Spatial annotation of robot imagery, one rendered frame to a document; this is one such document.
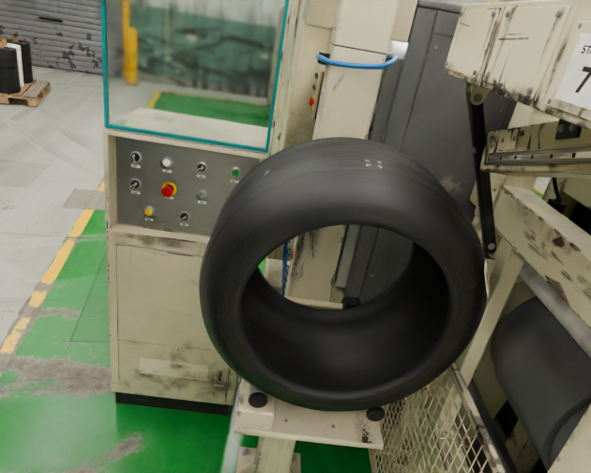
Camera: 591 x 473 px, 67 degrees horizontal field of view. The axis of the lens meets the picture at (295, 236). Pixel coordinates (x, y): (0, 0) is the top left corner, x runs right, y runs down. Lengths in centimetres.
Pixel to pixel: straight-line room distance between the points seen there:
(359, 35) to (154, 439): 176
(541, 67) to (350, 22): 50
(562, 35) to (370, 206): 36
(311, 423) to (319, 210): 62
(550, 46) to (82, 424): 211
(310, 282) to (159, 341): 87
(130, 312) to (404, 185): 137
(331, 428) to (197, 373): 98
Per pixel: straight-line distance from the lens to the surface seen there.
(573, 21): 74
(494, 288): 139
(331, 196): 77
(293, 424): 120
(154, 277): 180
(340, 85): 113
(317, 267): 130
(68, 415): 231
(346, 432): 122
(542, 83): 75
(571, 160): 88
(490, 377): 197
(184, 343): 197
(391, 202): 79
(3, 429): 233
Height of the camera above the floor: 170
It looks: 26 degrees down
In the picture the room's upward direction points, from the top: 10 degrees clockwise
